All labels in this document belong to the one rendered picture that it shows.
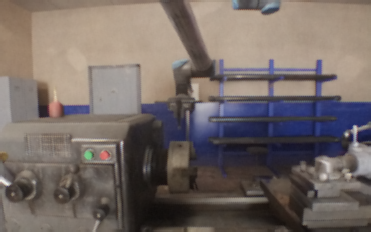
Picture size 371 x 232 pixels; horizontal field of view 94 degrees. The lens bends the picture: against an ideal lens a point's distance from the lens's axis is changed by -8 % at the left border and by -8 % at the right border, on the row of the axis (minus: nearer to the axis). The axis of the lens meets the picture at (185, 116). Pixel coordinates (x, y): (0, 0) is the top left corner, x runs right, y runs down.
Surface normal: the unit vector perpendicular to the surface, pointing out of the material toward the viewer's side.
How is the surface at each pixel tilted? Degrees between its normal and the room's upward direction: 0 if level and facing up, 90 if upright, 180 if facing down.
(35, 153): 90
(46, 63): 90
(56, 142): 90
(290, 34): 90
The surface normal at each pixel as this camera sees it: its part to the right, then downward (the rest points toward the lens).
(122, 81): -0.04, 0.09
